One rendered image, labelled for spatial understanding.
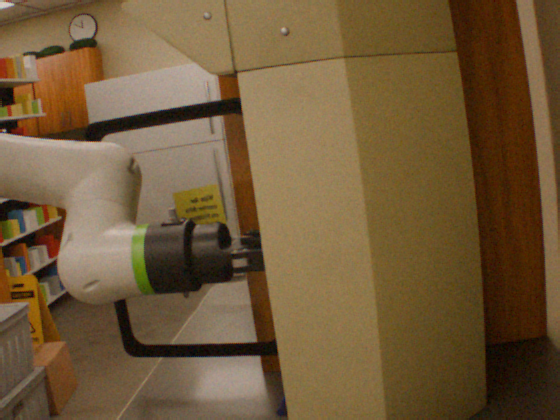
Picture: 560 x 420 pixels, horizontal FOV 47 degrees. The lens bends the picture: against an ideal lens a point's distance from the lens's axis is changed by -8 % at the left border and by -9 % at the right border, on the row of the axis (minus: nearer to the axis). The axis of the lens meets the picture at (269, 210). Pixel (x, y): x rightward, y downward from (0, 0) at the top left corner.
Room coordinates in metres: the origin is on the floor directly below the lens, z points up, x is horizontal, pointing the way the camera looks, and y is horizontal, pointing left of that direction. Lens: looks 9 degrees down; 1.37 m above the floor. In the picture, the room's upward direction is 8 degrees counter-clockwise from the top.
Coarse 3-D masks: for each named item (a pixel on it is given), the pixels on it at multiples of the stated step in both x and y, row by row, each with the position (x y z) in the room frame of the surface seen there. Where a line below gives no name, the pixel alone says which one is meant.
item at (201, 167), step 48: (144, 144) 1.09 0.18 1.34; (192, 144) 1.06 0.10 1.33; (240, 144) 1.04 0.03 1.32; (144, 192) 1.09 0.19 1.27; (192, 192) 1.07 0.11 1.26; (240, 192) 1.04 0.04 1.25; (240, 288) 1.05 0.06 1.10; (144, 336) 1.10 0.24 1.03; (192, 336) 1.08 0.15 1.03; (240, 336) 1.05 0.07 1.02
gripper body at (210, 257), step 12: (204, 228) 0.86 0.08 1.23; (216, 228) 0.85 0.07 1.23; (228, 228) 0.89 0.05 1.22; (192, 240) 0.85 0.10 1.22; (204, 240) 0.84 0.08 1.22; (216, 240) 0.84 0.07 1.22; (228, 240) 0.88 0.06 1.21; (204, 252) 0.84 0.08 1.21; (216, 252) 0.83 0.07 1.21; (228, 252) 0.83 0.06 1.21; (204, 264) 0.84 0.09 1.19; (216, 264) 0.83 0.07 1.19; (228, 264) 0.83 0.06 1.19; (204, 276) 0.84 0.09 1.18; (216, 276) 0.84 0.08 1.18; (228, 276) 0.85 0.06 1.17
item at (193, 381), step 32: (512, 352) 0.99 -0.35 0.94; (544, 352) 0.96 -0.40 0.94; (160, 384) 1.10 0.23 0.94; (192, 384) 1.08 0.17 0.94; (224, 384) 1.07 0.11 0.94; (256, 384) 1.05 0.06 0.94; (512, 384) 0.88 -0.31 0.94; (544, 384) 0.85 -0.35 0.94; (128, 416) 0.97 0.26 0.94; (160, 416) 0.96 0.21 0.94; (192, 416) 0.95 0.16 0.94; (224, 416) 0.94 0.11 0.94; (256, 416) 0.93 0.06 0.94; (480, 416) 0.80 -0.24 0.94; (512, 416) 0.78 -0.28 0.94; (544, 416) 0.76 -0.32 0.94
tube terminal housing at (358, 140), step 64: (256, 0) 0.72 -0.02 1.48; (320, 0) 0.71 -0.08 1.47; (384, 0) 0.75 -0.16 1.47; (256, 64) 0.72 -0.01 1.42; (320, 64) 0.71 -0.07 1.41; (384, 64) 0.74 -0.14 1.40; (448, 64) 0.81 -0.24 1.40; (256, 128) 0.72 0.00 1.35; (320, 128) 0.71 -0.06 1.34; (384, 128) 0.73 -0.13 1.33; (448, 128) 0.80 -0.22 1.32; (256, 192) 0.72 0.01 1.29; (320, 192) 0.71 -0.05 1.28; (384, 192) 0.73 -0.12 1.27; (448, 192) 0.79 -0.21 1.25; (320, 256) 0.71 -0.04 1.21; (384, 256) 0.72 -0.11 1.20; (448, 256) 0.79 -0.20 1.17; (320, 320) 0.71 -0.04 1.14; (384, 320) 0.71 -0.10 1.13; (448, 320) 0.78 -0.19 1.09; (320, 384) 0.72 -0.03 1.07; (384, 384) 0.71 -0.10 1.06; (448, 384) 0.78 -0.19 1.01
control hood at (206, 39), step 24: (144, 0) 0.73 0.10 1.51; (168, 0) 0.73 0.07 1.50; (192, 0) 0.73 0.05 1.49; (216, 0) 0.72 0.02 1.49; (144, 24) 0.74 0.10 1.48; (168, 24) 0.73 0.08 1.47; (192, 24) 0.73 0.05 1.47; (216, 24) 0.72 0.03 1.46; (192, 48) 0.73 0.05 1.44; (216, 48) 0.72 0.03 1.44; (216, 72) 0.72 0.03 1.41
